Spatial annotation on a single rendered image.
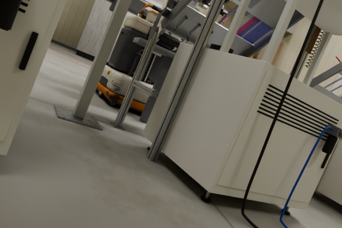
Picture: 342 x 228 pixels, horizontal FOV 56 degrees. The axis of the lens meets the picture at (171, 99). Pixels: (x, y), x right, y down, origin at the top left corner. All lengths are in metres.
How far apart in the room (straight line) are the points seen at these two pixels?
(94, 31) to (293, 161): 7.37
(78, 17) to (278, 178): 8.93
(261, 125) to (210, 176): 0.29
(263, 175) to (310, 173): 0.33
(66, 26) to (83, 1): 0.86
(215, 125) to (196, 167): 0.20
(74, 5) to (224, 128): 8.95
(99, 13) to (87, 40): 0.73
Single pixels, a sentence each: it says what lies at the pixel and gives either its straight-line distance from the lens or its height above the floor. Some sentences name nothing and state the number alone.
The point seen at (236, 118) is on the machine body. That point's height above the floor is 0.37.
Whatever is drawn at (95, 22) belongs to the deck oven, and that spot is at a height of 0.95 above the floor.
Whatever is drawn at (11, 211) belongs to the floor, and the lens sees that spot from 0.85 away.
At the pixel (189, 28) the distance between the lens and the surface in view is 2.11.
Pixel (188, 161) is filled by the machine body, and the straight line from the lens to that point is 1.44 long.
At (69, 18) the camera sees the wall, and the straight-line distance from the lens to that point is 9.99.
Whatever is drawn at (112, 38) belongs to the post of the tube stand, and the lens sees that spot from 1.82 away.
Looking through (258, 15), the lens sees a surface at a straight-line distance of 2.16.
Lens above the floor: 0.42
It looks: 4 degrees down
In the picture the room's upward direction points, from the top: 23 degrees clockwise
